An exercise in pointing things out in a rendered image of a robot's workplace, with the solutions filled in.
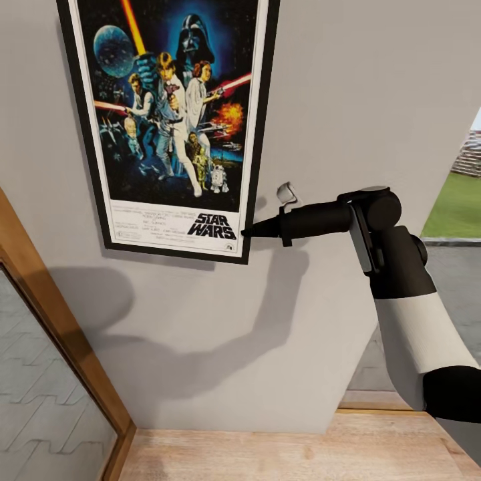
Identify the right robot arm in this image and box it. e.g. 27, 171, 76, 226
241, 181, 481, 468

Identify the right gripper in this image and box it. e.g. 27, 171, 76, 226
241, 203, 326, 248

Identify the poster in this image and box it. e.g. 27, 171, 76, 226
57, 0, 281, 265

